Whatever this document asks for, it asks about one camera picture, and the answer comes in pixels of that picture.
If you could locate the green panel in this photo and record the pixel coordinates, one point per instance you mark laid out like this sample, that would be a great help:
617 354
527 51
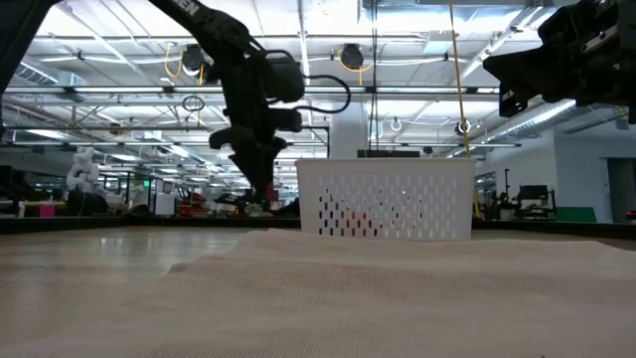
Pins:
576 215

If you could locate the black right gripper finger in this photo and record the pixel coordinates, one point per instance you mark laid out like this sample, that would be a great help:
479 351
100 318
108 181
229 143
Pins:
514 102
522 69

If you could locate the black workstation with monitor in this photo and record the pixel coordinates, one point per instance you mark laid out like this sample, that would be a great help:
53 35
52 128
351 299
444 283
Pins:
534 194

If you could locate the pale pink cloth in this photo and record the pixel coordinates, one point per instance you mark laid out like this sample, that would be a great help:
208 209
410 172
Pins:
318 298

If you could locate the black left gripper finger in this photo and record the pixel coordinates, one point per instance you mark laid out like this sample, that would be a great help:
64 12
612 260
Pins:
253 169
274 164

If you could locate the white perforated plastic basket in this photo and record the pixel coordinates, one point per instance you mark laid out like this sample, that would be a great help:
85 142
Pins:
308 199

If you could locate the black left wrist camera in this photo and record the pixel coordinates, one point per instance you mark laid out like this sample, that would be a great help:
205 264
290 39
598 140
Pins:
288 77

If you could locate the black flat bar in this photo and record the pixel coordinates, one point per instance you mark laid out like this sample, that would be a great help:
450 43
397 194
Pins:
387 153

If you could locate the white building column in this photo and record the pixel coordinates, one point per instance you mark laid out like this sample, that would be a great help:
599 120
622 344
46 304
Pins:
348 129

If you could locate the white robot figure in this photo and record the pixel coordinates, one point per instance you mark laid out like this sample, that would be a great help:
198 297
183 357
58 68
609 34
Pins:
83 169

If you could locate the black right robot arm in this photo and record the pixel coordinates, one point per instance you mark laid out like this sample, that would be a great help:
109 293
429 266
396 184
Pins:
628 59

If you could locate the black workstation frame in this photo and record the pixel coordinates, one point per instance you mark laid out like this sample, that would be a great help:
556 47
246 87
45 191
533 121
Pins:
325 141

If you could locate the red toy strawberry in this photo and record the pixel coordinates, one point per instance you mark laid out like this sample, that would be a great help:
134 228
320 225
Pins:
360 219

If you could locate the wooden office desk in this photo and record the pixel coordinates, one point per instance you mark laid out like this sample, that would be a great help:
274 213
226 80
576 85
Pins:
30 204

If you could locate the purple toy grape bunch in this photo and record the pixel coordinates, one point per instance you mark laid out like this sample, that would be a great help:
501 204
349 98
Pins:
328 226

